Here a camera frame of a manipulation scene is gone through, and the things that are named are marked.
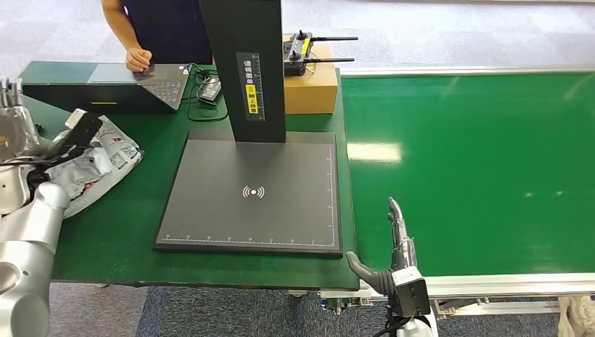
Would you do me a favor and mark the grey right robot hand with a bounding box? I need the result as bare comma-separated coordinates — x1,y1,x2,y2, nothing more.
345,197,420,297

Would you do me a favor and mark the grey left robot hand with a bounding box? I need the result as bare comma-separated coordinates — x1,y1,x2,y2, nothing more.
0,77,69,164

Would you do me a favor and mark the white package with red print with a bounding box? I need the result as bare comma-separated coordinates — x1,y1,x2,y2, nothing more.
62,114,145,220

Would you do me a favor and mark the green conveyor belt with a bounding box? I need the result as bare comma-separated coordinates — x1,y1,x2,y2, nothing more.
341,72,595,279

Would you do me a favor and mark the black inbound scanner machine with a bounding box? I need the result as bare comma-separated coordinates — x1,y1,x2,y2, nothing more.
153,0,344,259

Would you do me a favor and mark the brown cardboard box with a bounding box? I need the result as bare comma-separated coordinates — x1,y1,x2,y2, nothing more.
283,35,340,116

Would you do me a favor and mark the black laptop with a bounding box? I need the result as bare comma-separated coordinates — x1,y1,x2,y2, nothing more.
22,62,191,115

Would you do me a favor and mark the person's hand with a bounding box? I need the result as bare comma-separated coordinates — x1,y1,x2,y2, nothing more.
125,46,154,74

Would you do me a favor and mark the green covered table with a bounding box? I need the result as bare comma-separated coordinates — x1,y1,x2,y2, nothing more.
18,60,361,291

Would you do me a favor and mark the person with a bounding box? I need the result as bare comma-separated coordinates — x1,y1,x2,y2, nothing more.
100,0,215,74

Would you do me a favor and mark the white textured object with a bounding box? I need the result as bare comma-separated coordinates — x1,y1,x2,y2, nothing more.
557,296,595,337

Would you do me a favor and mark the black power adapter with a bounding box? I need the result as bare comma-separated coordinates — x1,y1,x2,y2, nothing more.
196,77,222,106

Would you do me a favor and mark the label sticker with yellow patch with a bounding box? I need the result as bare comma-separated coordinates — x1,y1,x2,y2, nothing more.
235,52,267,123

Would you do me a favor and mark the black remote controller with antennas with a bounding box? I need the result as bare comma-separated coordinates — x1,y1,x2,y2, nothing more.
283,30,359,78

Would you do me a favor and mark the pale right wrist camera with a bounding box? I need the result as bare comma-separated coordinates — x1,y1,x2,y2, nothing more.
391,265,433,319

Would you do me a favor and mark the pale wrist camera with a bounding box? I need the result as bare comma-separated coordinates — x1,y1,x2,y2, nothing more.
58,108,105,158
391,265,433,319

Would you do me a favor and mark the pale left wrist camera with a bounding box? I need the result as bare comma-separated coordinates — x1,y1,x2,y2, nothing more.
58,108,105,158

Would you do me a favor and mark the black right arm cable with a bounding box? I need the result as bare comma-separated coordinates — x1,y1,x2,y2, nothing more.
371,316,410,337

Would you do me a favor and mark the aluminium conveyor frame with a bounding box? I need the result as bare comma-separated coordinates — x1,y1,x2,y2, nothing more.
319,65,595,319

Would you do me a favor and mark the black power cable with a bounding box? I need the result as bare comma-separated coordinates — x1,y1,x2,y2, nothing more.
180,62,230,123

